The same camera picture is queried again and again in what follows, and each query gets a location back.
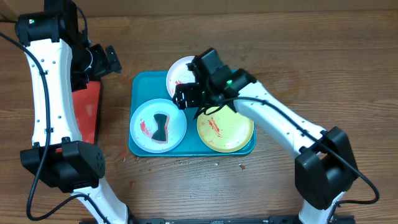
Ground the light blue plate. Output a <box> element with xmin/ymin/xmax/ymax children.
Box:
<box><xmin>130</xmin><ymin>98</ymin><xmax>187</xmax><ymax>154</ymax></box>

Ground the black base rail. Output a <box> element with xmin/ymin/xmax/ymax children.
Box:
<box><xmin>79</xmin><ymin>214</ymin><xmax>357</xmax><ymax>224</ymax></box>

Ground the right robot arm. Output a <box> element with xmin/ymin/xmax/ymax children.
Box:
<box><xmin>168</xmin><ymin>48</ymin><xmax>359</xmax><ymax>223</ymax></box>

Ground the blue plastic tray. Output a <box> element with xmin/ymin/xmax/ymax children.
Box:
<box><xmin>128</xmin><ymin>71</ymin><xmax>256</xmax><ymax>157</ymax></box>

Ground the yellow-green plate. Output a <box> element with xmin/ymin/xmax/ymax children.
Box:
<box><xmin>197</xmin><ymin>106</ymin><xmax>254</xmax><ymax>153</ymax></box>

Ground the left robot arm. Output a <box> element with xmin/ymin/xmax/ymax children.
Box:
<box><xmin>16</xmin><ymin>1</ymin><xmax>136</xmax><ymax>223</ymax></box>

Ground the red water basin tray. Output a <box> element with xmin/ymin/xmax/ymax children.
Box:
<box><xmin>55</xmin><ymin>80</ymin><xmax>103</xmax><ymax>153</ymax></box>

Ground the pink green sponge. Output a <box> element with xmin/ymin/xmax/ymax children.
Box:
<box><xmin>151</xmin><ymin>114</ymin><xmax>170</xmax><ymax>144</ymax></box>

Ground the white plate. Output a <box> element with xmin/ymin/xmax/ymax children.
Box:
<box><xmin>166</xmin><ymin>56</ymin><xmax>195</xmax><ymax>98</ymax></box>

